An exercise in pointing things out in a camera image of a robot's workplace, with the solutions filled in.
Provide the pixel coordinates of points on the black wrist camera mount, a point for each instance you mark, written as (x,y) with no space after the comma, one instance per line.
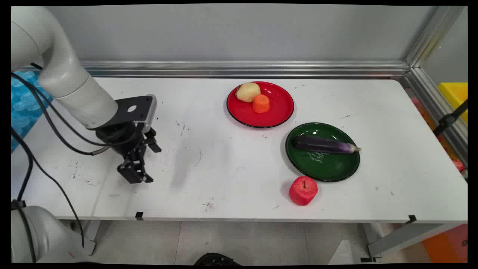
(136,108)

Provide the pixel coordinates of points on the orange carrot piece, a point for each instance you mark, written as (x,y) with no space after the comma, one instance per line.
(261,104)

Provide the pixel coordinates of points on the black round object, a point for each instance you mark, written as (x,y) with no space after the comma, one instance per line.
(216,259)

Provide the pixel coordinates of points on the side aluminium frame rail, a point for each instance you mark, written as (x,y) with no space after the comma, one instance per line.
(429,97)

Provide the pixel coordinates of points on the horizontal aluminium frame rail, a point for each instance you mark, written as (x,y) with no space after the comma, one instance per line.
(242,69)

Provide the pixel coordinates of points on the white slanted table leg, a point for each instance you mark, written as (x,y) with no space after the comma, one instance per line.
(403,239)

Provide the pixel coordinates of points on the blue patterned sheet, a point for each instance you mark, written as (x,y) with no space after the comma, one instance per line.
(24,101)

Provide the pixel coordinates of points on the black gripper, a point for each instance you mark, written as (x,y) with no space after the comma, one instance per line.
(121,136)

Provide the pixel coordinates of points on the upright aluminium frame post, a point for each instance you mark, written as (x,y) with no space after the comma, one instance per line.
(435,35)

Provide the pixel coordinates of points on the green plate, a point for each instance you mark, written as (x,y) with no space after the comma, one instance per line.
(325,168)

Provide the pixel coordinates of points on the purple eggplant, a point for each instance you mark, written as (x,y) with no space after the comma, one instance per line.
(325,145)

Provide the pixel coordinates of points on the red plate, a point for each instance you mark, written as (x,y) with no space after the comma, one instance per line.
(276,112)

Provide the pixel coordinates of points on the red apple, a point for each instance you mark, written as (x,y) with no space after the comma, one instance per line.
(302,192)

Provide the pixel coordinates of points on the orange box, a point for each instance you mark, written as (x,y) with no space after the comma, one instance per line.
(448,244)

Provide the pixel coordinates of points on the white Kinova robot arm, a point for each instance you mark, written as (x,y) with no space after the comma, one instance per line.
(56,56)

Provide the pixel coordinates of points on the yellow potato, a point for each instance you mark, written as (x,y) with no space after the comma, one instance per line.
(246,91)

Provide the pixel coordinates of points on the black tape marker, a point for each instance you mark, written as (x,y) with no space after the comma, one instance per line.
(412,219)
(139,215)

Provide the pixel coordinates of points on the small red object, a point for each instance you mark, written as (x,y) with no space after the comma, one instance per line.
(458,165)

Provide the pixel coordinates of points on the yellow plastic bin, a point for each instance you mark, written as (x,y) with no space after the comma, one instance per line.
(455,95)

